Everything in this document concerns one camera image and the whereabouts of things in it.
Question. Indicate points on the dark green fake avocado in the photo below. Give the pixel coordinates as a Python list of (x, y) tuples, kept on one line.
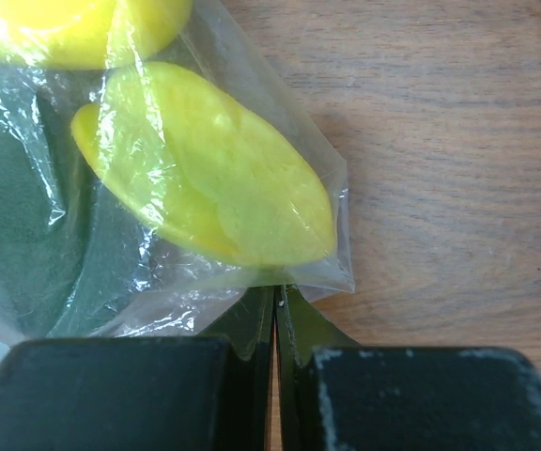
[(71, 256)]

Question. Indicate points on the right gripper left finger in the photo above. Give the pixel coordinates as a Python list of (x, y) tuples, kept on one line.
[(210, 391)]

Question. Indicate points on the clear zip top bag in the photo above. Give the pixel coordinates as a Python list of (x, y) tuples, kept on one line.
[(188, 289)]

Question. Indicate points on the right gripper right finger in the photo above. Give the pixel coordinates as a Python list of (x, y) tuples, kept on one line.
[(336, 394)]

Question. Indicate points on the light green fake fruit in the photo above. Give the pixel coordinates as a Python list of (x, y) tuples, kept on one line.
[(203, 171)]

